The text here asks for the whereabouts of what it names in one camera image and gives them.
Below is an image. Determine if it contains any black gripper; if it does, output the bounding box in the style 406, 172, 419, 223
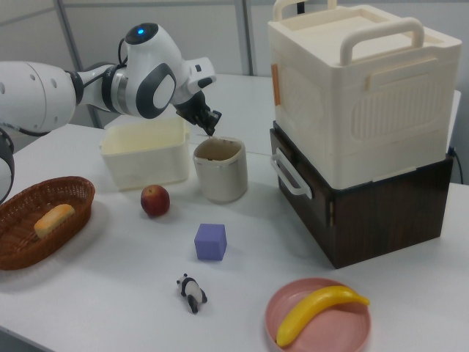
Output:
174, 91, 224, 138

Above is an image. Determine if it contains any cream lidded cup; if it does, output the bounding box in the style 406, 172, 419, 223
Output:
192, 136, 248, 205

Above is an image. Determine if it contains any white plastic open container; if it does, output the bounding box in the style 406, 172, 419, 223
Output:
99, 117, 192, 192

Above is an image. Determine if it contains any red apple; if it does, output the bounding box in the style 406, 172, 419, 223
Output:
139, 184, 171, 219

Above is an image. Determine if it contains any cream plastic storage box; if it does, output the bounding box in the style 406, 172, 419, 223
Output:
267, 0, 463, 191

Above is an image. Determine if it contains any purple cube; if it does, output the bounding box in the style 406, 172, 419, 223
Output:
193, 223, 229, 262

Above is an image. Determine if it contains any brown wicker basket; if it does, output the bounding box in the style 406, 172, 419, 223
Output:
0, 176, 97, 272

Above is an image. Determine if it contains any panda figurine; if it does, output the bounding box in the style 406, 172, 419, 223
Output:
176, 272, 209, 315

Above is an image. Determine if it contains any toy bread loaf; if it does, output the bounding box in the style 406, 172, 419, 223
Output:
33, 203, 76, 240

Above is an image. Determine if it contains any dark brown wooden drawer box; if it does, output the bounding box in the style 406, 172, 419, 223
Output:
269, 128, 456, 271

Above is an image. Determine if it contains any yellow banana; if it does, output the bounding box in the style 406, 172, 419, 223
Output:
275, 285, 372, 347

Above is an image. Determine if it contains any pink plate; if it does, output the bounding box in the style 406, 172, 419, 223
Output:
265, 277, 373, 352

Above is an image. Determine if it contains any orange-brown box door handle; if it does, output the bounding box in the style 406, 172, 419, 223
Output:
270, 62, 283, 108

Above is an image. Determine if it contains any white drawer handle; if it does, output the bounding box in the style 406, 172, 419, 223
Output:
270, 146, 314, 199

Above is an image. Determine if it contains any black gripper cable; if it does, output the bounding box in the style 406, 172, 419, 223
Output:
73, 36, 131, 97

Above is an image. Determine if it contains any thin black wall cable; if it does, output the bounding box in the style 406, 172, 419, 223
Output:
448, 145, 465, 185

